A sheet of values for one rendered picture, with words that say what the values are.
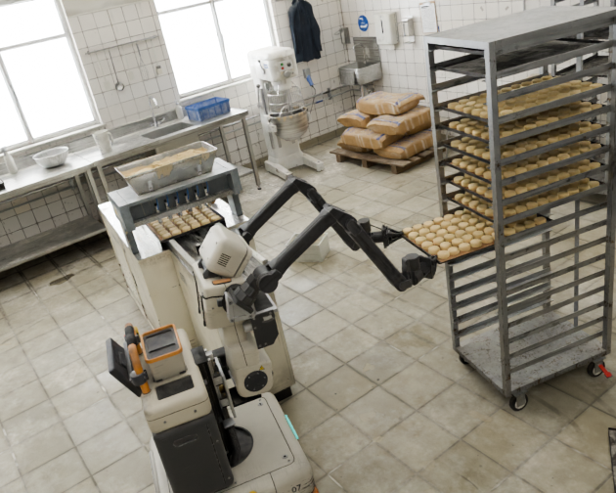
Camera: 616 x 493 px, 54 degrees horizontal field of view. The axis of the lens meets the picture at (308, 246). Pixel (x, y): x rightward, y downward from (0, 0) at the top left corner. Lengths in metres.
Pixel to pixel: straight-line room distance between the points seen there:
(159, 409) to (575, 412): 2.01
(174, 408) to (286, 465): 0.62
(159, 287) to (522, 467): 2.18
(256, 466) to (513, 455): 1.19
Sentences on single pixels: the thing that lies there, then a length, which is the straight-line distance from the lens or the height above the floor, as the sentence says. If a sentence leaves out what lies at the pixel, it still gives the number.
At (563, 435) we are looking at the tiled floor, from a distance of 3.23.
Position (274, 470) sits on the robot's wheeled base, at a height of 0.28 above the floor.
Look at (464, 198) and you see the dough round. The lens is 3.01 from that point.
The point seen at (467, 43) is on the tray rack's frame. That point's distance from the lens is 2.59.
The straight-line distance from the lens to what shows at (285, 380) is 3.47.
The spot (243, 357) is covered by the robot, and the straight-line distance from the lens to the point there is 2.59.
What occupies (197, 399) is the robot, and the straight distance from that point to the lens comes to 2.45.
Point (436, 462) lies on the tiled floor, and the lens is 3.10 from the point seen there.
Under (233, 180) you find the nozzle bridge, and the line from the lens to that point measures 3.67.
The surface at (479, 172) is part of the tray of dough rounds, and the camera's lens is 2.81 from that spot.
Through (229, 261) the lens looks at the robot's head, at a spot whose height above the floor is 1.23.
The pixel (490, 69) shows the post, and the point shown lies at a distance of 2.50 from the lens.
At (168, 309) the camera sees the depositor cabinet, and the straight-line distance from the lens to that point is 3.80.
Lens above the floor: 2.23
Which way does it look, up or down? 25 degrees down
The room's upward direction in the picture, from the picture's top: 11 degrees counter-clockwise
